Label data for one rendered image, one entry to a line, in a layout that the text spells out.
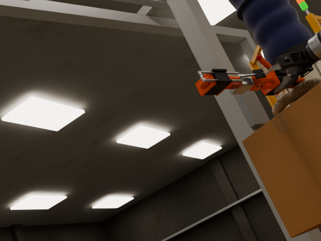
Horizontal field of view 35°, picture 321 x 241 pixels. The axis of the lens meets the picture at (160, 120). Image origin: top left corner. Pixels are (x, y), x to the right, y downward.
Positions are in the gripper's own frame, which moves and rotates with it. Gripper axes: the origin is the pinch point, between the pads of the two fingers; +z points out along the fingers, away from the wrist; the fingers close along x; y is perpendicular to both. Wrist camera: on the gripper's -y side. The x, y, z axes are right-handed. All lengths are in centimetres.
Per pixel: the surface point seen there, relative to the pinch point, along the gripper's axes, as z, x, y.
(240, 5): 4.2, 42.5, 16.5
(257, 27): 2.7, 29.9, 17.9
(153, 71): 374, 278, 384
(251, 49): 183, 175, 337
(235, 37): 182, 192, 318
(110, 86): 415, 278, 327
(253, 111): 90, 39, 127
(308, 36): -10.5, 16.0, 26.7
